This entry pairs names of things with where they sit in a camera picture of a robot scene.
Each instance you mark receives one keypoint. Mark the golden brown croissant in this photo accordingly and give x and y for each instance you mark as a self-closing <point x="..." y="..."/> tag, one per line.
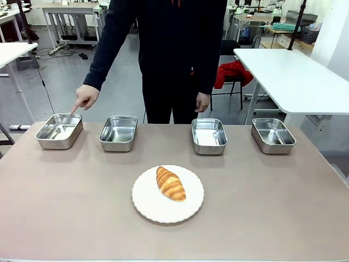
<point x="170" y="183"/>

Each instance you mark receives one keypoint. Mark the rectangular stainless steel container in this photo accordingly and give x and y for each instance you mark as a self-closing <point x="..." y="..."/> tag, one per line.
<point x="209" y="135"/>
<point x="273" y="135"/>
<point x="118" y="133"/>
<point x="59" y="131"/>

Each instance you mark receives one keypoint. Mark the person's left hand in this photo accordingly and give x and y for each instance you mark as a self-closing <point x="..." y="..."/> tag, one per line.
<point x="202" y="102"/>

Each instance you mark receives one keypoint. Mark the white power strip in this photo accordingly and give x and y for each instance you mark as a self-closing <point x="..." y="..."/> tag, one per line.
<point x="56" y="49"/>

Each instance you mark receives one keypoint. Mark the person's left forearm dark sleeve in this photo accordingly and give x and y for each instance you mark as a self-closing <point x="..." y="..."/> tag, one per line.
<point x="215" y="68"/>

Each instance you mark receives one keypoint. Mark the black camera pole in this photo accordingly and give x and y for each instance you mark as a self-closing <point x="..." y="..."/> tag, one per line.
<point x="295" y="26"/>

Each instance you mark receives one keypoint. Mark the small white side table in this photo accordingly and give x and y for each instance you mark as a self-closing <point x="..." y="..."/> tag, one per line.
<point x="11" y="54"/>

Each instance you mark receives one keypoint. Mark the teal green crate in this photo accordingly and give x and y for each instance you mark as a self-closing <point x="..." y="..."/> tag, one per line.
<point x="285" y="27"/>

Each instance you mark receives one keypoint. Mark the cluttered background workbench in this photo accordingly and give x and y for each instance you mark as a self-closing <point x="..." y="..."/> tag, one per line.
<point x="261" y="24"/>

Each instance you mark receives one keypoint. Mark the red cloth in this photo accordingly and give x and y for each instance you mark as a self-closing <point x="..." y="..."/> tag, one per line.
<point x="231" y="73"/>

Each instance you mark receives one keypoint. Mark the large white side table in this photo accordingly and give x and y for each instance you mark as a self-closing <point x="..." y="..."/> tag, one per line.
<point x="294" y="79"/>

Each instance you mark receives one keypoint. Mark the person's right forearm dark sleeve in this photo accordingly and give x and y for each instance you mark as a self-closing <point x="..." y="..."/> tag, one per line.
<point x="103" y="57"/>

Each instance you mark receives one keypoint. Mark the white scalloped plate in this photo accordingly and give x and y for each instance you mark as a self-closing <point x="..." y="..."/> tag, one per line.
<point x="168" y="194"/>

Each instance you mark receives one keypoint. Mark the person's dark clothed torso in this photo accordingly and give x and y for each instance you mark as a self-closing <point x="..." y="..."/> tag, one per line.
<point x="174" y="54"/>

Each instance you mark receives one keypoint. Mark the person's right hand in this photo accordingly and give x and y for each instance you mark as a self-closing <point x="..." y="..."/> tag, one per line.
<point x="86" y="96"/>

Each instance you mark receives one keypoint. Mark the black stand pole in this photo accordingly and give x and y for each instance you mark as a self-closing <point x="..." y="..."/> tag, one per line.
<point x="24" y="21"/>

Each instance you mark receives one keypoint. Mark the white workbench with frame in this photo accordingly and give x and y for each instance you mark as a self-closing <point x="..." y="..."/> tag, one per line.
<point x="71" y="19"/>

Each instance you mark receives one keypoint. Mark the black chair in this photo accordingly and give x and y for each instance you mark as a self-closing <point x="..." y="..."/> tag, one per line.
<point x="231" y="68"/>

